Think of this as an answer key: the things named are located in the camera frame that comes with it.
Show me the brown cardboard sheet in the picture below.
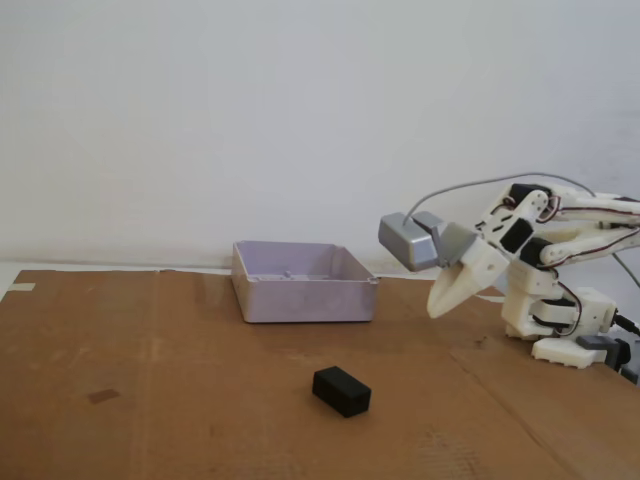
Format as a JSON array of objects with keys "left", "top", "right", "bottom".
[{"left": 0, "top": 268, "right": 640, "bottom": 480}]

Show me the silver webcam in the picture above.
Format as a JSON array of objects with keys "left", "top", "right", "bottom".
[{"left": 378, "top": 211, "right": 441, "bottom": 274}]

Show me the grey webcam mount bracket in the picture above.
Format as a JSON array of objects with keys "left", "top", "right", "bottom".
[{"left": 432, "top": 222, "right": 476, "bottom": 267}]

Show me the grey plastic open box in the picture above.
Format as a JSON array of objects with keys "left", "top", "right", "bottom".
[{"left": 230, "top": 240, "right": 380, "bottom": 326}]

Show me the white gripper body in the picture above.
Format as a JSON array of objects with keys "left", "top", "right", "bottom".
[{"left": 460, "top": 238, "right": 512, "bottom": 295}]

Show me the black power cable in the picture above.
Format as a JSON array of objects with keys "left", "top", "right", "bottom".
[{"left": 613, "top": 312, "right": 640, "bottom": 337}]

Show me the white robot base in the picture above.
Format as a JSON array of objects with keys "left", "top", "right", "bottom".
[{"left": 532, "top": 287, "right": 616, "bottom": 372}]

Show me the grey table clamp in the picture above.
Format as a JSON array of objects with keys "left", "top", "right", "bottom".
[{"left": 577, "top": 334, "right": 640, "bottom": 386}]

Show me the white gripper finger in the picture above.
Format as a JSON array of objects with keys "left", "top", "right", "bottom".
[
  {"left": 455, "top": 273, "right": 485, "bottom": 309},
  {"left": 428, "top": 264, "right": 465, "bottom": 319}
]

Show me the black rectangular block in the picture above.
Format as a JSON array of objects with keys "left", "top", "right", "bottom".
[{"left": 312, "top": 365, "right": 373, "bottom": 419}]

